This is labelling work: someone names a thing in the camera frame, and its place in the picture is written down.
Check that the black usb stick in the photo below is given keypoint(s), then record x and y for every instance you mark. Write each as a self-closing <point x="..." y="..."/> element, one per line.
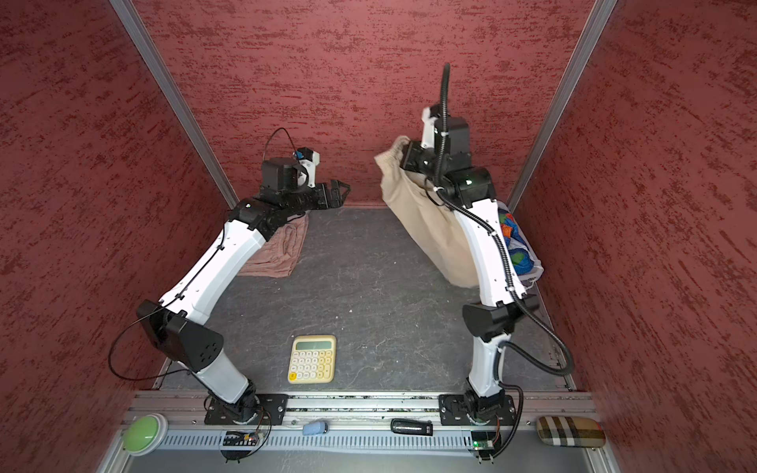
<point x="411" y="427"/>

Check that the small blue object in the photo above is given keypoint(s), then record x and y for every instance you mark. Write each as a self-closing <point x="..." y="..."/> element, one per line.
<point x="315" y="428"/>

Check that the green round button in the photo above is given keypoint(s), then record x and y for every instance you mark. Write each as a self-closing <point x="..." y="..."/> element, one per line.
<point x="145" y="435"/>

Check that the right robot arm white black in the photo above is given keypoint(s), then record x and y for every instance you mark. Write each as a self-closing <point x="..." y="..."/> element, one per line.
<point x="468" y="192"/>

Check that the multicolour striped shorts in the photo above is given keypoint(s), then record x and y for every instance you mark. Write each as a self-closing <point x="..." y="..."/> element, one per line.
<point x="517" y="242"/>

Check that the pink shorts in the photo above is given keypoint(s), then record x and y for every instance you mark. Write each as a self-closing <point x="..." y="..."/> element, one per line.
<point x="280" y="255"/>

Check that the yellow calculator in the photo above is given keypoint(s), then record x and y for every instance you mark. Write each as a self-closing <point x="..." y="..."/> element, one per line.
<point x="312" y="359"/>

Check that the beige shorts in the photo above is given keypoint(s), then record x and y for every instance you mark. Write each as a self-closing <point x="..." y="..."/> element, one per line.
<point x="432" y="227"/>

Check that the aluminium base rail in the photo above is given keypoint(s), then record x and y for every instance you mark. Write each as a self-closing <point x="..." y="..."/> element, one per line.
<point x="358" y="439"/>

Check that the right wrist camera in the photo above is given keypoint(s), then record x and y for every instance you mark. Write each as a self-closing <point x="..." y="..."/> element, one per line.
<point x="456" y="133"/>

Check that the left circuit board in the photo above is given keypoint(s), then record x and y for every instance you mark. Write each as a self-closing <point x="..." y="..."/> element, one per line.
<point x="242" y="440"/>

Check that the plaid glasses case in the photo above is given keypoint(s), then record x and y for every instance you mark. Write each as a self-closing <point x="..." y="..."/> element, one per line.
<point x="570" y="431"/>

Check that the circuit board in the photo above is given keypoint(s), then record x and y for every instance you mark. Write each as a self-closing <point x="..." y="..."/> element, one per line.
<point x="486" y="441"/>
<point x="242" y="440"/>

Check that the right circuit board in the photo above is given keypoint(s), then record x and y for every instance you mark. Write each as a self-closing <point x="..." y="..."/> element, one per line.
<point x="486" y="441"/>

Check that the white plastic basket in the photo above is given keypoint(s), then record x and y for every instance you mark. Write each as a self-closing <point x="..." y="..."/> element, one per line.
<point x="532" y="266"/>

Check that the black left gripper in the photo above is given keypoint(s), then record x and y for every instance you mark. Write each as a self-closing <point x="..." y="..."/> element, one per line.
<point x="335" y="201"/>

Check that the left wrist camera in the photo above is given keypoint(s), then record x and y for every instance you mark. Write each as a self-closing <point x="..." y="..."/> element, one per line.
<point x="291" y="174"/>

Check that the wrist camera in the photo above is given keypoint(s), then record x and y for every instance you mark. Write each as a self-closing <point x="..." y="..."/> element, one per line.
<point x="291" y="174"/>
<point x="456" y="133"/>

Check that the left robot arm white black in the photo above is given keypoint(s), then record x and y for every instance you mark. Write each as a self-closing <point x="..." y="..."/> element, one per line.
<point x="176" y="325"/>

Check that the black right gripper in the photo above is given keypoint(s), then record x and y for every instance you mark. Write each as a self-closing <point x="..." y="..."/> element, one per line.
<point x="408" y="161"/>

